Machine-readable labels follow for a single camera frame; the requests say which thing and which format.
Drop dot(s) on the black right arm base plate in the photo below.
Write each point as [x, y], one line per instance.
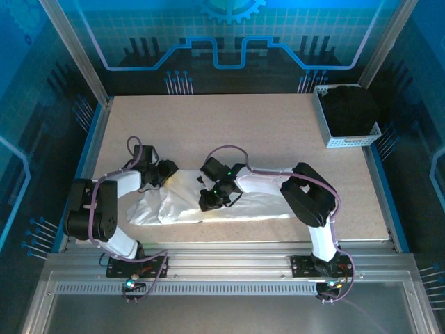
[302, 266]

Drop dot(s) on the aluminium frame post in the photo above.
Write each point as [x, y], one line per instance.
[382, 52]
[77, 52]

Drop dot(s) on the black garment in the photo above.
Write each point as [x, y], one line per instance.
[349, 111]

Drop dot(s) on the light blue perforated basket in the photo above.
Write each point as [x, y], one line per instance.
[344, 142]

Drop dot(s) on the grey metal front panel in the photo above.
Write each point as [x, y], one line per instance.
[222, 313]

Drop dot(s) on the aluminium mounting rail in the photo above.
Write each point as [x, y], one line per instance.
[226, 257]

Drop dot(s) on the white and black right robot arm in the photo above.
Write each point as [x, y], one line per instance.
[306, 198]

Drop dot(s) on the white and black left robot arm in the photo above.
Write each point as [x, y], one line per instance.
[104, 208]

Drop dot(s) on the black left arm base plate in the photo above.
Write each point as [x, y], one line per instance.
[118, 269]

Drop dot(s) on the white t-shirt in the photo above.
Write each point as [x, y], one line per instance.
[180, 208]

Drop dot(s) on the small circuit board with LEDs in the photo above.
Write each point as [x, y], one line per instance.
[330, 284]
[130, 284]

